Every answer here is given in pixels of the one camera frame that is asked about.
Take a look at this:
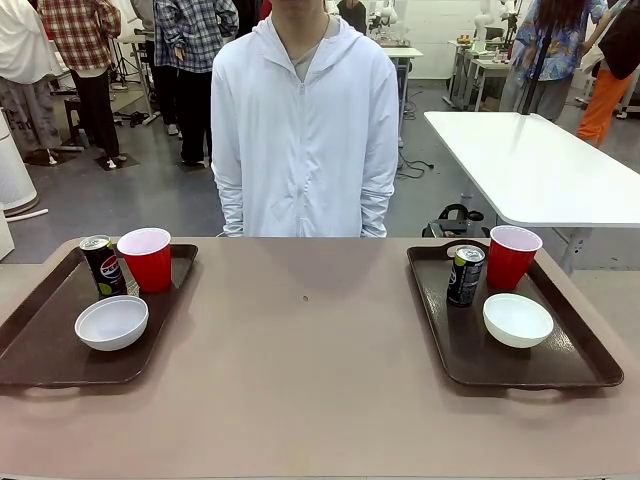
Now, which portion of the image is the white plastic bowl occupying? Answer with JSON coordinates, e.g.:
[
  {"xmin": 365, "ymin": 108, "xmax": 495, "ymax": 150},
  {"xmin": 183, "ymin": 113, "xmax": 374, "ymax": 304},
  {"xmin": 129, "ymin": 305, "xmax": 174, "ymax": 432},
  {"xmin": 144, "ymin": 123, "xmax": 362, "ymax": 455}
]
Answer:
[
  {"xmin": 74, "ymin": 295, "xmax": 150, "ymax": 352},
  {"xmin": 482, "ymin": 293, "xmax": 555, "ymax": 349}
]

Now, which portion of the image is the person's left forearm white sleeve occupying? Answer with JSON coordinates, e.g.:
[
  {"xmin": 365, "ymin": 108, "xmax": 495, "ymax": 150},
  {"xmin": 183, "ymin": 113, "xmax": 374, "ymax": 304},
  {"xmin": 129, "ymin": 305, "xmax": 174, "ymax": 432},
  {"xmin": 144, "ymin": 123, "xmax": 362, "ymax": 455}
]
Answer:
[{"xmin": 358, "ymin": 187, "xmax": 399, "ymax": 239}]

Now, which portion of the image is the person's right forearm white sleeve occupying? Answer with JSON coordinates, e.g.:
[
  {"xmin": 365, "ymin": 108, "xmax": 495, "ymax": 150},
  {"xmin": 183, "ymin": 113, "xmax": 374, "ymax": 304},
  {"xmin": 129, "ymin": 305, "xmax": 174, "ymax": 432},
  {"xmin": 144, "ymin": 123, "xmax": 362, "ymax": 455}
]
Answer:
[{"xmin": 213, "ymin": 174, "xmax": 247, "ymax": 239}]

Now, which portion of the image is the person in white hoodie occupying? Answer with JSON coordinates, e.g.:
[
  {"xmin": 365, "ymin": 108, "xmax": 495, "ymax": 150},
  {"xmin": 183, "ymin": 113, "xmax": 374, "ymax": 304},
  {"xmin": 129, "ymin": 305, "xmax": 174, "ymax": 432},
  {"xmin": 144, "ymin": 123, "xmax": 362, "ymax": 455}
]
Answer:
[{"xmin": 210, "ymin": 0, "xmax": 400, "ymax": 239}]

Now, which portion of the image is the black can with green rim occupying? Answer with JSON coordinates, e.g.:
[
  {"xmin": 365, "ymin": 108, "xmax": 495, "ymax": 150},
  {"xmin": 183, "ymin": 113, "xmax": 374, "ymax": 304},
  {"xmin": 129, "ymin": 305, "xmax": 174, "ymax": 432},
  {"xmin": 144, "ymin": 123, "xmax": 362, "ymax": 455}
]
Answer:
[{"xmin": 446, "ymin": 245, "xmax": 486, "ymax": 307}]

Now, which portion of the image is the red plastic cup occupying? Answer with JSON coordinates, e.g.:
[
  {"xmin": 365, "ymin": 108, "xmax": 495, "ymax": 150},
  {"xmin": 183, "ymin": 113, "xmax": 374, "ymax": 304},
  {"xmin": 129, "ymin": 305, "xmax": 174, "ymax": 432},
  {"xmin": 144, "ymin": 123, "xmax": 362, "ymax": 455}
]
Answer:
[
  {"xmin": 486, "ymin": 225, "xmax": 544, "ymax": 291},
  {"xmin": 116, "ymin": 227, "xmax": 173, "ymax": 295}
]

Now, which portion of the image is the brown plastic tray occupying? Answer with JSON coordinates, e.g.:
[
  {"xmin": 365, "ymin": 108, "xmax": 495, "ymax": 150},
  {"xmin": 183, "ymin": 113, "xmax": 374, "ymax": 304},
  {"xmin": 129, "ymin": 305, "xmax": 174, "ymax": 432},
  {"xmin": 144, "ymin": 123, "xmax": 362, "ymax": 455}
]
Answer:
[
  {"xmin": 0, "ymin": 243, "xmax": 199, "ymax": 396},
  {"xmin": 406, "ymin": 239, "xmax": 625, "ymax": 401}
]

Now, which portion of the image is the black Pepsi can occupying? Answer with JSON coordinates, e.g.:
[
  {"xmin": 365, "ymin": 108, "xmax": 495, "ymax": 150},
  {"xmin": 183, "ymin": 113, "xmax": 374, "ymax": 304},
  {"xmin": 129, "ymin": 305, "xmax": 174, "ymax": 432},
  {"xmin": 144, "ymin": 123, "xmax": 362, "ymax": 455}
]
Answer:
[{"xmin": 79, "ymin": 235, "xmax": 129, "ymax": 300}]

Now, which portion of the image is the large white table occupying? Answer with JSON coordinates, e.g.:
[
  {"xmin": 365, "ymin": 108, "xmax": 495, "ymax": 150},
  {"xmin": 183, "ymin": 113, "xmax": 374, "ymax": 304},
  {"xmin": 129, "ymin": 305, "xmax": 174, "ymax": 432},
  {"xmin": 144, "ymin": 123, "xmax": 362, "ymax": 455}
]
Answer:
[{"xmin": 423, "ymin": 110, "xmax": 640, "ymax": 276}]

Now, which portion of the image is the white desk with clutter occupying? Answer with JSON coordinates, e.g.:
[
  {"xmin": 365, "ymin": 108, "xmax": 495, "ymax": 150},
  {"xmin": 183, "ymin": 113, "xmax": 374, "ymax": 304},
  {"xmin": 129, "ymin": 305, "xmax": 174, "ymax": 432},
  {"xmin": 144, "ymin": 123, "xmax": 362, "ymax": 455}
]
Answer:
[{"xmin": 447, "ymin": 39, "xmax": 506, "ymax": 112}]

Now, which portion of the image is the person in blue plaid shirt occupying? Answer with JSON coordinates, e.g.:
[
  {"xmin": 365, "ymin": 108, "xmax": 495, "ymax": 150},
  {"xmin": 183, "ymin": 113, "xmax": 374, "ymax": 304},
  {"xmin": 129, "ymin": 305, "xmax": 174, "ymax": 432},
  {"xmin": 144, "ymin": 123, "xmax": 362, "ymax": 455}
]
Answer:
[{"xmin": 152, "ymin": 0, "xmax": 240, "ymax": 166}]

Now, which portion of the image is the black stand pole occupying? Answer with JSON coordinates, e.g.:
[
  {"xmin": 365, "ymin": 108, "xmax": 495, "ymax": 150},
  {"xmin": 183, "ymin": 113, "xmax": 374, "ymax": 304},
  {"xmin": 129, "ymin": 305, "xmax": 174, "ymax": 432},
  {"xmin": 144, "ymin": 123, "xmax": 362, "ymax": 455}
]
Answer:
[{"xmin": 518, "ymin": 0, "xmax": 557, "ymax": 115}]

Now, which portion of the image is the black stool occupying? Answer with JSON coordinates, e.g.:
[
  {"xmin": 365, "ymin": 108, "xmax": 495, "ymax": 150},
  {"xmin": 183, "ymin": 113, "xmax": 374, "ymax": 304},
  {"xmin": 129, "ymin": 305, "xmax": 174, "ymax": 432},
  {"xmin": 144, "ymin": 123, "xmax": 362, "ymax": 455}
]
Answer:
[{"xmin": 62, "ymin": 96, "xmax": 86, "ymax": 151}]

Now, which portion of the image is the white tube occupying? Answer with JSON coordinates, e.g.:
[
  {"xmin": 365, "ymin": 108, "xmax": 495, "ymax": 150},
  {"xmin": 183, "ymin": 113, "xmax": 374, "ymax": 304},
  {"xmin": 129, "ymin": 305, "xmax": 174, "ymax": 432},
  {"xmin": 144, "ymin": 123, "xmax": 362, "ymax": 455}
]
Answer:
[{"xmin": 3, "ymin": 208, "xmax": 50, "ymax": 222}]

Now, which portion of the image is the white cylindrical appliance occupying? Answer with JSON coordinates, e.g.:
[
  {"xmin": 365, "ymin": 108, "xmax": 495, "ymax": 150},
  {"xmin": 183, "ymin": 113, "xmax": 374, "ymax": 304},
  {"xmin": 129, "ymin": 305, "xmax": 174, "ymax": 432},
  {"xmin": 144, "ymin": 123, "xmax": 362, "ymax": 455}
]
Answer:
[{"xmin": 0, "ymin": 107, "xmax": 40, "ymax": 217}]

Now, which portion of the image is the person in blue floral shirt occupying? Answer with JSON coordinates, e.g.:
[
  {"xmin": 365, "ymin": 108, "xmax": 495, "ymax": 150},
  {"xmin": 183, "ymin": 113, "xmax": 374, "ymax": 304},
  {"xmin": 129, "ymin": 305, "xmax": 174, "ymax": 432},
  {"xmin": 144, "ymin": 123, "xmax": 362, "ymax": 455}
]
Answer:
[{"xmin": 499, "ymin": 0, "xmax": 612, "ymax": 124}]

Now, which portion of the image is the person in orange trousers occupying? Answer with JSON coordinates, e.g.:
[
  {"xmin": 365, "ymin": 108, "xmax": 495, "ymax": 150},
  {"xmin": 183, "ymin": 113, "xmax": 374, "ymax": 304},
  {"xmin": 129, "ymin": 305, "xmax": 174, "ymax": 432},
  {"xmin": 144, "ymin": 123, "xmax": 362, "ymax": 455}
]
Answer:
[{"xmin": 576, "ymin": 0, "xmax": 640, "ymax": 147}]

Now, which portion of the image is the white box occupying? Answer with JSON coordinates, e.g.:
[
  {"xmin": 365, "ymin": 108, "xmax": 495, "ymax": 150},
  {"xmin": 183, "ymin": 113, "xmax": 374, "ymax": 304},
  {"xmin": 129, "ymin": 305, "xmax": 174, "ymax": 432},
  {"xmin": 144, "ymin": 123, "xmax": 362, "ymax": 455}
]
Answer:
[{"xmin": 0, "ymin": 202, "xmax": 16, "ymax": 262}]

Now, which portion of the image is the person in red plaid shirt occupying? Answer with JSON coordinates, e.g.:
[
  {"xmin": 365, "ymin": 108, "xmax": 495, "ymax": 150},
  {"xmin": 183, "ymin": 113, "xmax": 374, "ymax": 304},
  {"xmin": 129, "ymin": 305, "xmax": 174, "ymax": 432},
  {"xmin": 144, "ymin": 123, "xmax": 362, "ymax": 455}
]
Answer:
[{"xmin": 37, "ymin": 0, "xmax": 124, "ymax": 169}]

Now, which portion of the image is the person in white shirt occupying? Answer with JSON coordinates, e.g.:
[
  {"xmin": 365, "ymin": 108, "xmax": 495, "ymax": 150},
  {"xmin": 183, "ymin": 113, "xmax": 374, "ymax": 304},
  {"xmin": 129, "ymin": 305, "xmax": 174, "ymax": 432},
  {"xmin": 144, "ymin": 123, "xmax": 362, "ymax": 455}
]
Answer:
[{"xmin": 0, "ymin": 0, "xmax": 64, "ymax": 164}]

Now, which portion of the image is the black floor cable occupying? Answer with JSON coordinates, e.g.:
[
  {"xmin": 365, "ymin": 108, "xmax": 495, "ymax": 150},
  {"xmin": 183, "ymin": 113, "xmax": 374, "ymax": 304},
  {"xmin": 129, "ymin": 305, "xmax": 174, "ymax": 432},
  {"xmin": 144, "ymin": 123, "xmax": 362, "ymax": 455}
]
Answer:
[{"xmin": 397, "ymin": 152, "xmax": 436, "ymax": 180}]

